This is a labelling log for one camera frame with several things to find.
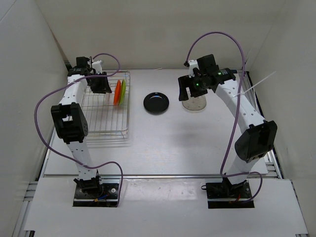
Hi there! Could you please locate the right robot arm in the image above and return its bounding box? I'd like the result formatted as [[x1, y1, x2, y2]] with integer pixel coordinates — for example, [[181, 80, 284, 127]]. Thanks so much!
[[178, 54, 277, 198]]

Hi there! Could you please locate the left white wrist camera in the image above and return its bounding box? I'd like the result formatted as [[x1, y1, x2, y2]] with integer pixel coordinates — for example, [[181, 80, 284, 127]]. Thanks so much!
[[90, 60, 104, 75]]

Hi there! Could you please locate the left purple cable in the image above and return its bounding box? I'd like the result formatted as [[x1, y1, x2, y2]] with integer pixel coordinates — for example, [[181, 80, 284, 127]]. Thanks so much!
[[34, 52, 123, 207]]

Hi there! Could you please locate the clear speckled plate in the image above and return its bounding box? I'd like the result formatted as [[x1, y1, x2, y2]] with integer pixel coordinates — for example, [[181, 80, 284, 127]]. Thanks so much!
[[182, 95, 207, 111]]

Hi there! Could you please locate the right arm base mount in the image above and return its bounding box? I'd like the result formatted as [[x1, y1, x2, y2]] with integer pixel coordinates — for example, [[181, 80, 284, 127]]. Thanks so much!
[[201, 178, 255, 209]]

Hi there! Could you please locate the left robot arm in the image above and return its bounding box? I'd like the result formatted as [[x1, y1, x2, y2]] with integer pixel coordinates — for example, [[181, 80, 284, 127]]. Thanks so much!
[[51, 57, 112, 198]]

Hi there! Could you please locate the white cable tie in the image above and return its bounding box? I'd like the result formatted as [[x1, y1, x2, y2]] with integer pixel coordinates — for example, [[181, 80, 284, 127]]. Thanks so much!
[[233, 71, 277, 97]]

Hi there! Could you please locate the orange plate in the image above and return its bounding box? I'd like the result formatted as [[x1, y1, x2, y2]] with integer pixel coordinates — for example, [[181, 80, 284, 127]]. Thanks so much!
[[114, 80, 121, 106]]

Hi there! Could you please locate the wire dish rack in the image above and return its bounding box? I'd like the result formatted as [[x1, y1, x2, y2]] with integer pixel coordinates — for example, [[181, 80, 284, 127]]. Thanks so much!
[[81, 71, 130, 148]]

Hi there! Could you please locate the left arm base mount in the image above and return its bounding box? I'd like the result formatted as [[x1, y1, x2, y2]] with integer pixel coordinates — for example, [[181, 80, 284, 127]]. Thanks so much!
[[73, 178, 120, 207]]

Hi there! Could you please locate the green plate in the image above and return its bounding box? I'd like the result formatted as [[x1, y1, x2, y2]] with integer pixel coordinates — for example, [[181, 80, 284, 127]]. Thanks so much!
[[119, 79, 126, 105]]

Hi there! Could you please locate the black plate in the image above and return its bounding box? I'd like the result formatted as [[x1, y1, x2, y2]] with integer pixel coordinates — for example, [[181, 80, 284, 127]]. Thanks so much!
[[143, 92, 169, 115]]

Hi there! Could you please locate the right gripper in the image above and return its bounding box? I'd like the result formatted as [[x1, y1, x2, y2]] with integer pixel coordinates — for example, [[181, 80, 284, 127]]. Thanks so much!
[[178, 73, 209, 101]]

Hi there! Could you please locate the aluminium rail front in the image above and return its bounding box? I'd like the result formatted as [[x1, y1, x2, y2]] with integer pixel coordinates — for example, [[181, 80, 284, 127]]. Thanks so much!
[[40, 174, 227, 179]]

